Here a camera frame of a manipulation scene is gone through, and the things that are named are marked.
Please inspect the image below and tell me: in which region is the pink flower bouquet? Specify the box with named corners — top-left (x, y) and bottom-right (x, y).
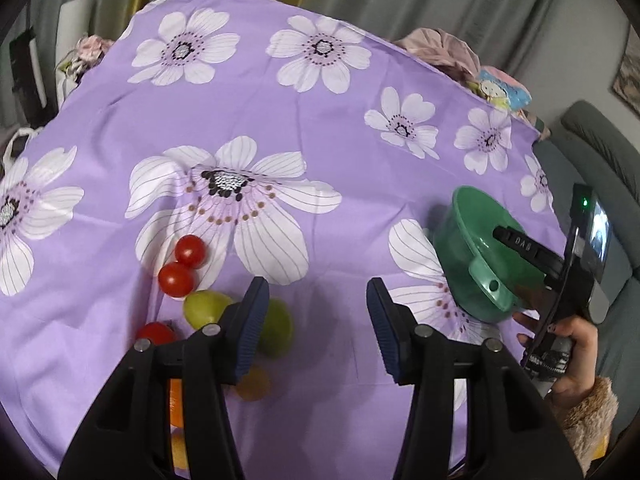
top-left (55, 35), bottom-right (115, 102)

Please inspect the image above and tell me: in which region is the white cylinder lampshade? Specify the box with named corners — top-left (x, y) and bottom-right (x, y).
top-left (59, 0), bottom-right (97, 53)

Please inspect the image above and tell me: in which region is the grey sofa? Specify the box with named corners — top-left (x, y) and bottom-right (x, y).
top-left (534, 100), bottom-right (640, 443)

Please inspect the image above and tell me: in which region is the red cherry tomato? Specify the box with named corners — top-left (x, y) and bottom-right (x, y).
top-left (158, 263), bottom-right (196, 298)
top-left (174, 235), bottom-right (207, 269)
top-left (136, 322), bottom-right (177, 346)

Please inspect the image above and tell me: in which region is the purple floral tablecloth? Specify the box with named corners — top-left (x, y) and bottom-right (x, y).
top-left (0, 0), bottom-right (556, 477)

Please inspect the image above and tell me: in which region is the black box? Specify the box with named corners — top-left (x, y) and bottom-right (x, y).
top-left (9, 26), bottom-right (49, 127)

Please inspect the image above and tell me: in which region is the white bag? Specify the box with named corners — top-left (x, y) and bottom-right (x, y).
top-left (0, 126), bottom-right (47, 181)

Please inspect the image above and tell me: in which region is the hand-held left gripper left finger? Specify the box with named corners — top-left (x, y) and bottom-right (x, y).
top-left (57, 276), bottom-right (271, 480)

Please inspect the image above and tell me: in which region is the cartoon print cushion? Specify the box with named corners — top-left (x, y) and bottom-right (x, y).
top-left (469, 67), bottom-right (532, 112)

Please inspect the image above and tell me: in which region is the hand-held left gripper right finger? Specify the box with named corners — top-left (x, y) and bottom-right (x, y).
top-left (366, 278), bottom-right (585, 480)

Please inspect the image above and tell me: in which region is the small yellow-brown fruit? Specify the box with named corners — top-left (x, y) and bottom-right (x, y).
top-left (235, 366), bottom-right (272, 402)

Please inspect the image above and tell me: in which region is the person's right forearm fuzzy sleeve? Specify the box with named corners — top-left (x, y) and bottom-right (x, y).
top-left (559, 376), bottom-right (619, 472)

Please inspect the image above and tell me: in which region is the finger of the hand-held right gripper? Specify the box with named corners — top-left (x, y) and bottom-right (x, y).
top-left (492, 226), bottom-right (567, 281)
top-left (512, 282), bottom-right (553, 318)

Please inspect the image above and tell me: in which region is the orange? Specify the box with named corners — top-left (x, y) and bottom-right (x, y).
top-left (168, 379), bottom-right (185, 428)

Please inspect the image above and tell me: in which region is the person's right hand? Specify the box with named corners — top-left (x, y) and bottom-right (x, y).
top-left (512, 311), bottom-right (601, 411)

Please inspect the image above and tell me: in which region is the green round fruit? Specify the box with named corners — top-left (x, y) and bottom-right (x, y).
top-left (256, 298), bottom-right (295, 359)
top-left (183, 290), bottom-right (235, 328)

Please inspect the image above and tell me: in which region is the green plastic bowl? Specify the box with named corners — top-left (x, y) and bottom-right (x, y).
top-left (432, 186), bottom-right (524, 325)

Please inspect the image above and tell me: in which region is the pink crumpled cloth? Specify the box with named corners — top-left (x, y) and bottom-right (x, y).
top-left (394, 27), bottom-right (482, 81)

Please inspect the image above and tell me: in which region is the framed wall picture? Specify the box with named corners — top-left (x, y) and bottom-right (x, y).
top-left (612, 40), bottom-right (640, 113)

